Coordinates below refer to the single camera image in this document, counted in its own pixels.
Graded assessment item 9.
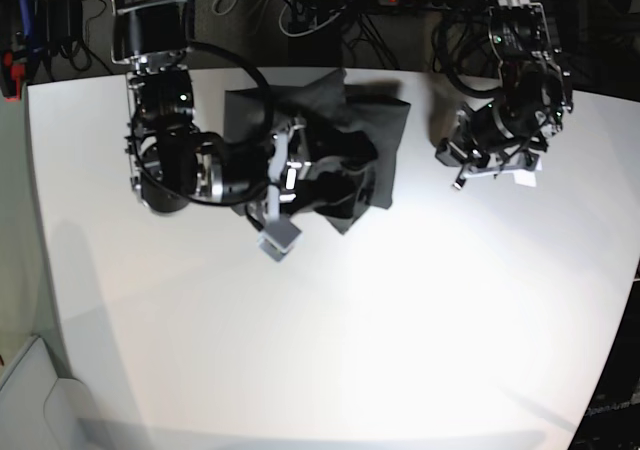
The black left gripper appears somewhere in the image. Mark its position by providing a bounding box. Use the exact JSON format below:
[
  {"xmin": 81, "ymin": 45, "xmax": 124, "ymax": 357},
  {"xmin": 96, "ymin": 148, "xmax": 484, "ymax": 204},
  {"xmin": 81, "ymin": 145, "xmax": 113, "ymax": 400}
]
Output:
[{"xmin": 435, "ymin": 104, "xmax": 545, "ymax": 168}]

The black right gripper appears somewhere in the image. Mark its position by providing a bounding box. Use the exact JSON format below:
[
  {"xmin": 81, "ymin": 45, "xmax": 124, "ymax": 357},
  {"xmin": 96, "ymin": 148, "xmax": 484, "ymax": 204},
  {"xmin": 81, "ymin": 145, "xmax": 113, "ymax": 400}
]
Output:
[{"xmin": 219, "ymin": 126, "xmax": 320, "ymax": 216}]

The dark grey t-shirt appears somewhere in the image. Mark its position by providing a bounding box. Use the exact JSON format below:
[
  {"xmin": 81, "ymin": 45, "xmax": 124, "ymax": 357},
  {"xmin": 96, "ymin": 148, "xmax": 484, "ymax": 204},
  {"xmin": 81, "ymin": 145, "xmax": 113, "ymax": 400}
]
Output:
[{"xmin": 209, "ymin": 69, "xmax": 411, "ymax": 234}]

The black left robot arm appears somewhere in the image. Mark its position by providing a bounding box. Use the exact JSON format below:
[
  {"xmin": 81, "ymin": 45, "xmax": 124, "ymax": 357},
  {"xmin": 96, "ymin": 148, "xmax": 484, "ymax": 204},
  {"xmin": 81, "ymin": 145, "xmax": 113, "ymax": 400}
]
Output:
[{"xmin": 435, "ymin": 0, "xmax": 574, "ymax": 189}]

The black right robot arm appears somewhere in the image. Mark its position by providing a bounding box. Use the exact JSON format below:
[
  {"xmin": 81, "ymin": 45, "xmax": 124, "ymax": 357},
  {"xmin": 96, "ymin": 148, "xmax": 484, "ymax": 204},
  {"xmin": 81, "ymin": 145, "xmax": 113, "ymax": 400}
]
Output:
[{"xmin": 111, "ymin": 0, "xmax": 328, "ymax": 216}]

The red clamp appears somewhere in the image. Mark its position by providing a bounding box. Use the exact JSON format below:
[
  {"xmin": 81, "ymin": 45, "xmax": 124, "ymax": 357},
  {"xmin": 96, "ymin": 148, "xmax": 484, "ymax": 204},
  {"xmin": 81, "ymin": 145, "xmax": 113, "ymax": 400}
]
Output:
[{"xmin": 1, "ymin": 50, "xmax": 26, "ymax": 101}]

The grey tray corner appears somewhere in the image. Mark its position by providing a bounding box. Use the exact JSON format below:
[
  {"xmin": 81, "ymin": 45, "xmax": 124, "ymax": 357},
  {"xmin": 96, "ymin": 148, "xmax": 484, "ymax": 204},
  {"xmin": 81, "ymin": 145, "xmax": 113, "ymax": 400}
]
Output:
[{"xmin": 1, "ymin": 337, "xmax": 109, "ymax": 449}]

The white cable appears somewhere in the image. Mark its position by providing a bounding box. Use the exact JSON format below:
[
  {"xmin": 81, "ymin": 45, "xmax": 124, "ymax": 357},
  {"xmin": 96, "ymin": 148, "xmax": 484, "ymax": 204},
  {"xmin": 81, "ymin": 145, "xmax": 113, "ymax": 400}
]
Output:
[{"xmin": 277, "ymin": 0, "xmax": 346, "ymax": 37}]

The blue tool handle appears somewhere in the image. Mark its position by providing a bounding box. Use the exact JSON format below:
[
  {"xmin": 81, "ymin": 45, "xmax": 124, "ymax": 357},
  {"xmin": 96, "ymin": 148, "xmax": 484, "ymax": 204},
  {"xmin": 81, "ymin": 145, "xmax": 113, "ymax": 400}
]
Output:
[{"xmin": 19, "ymin": 0, "xmax": 34, "ymax": 53}]

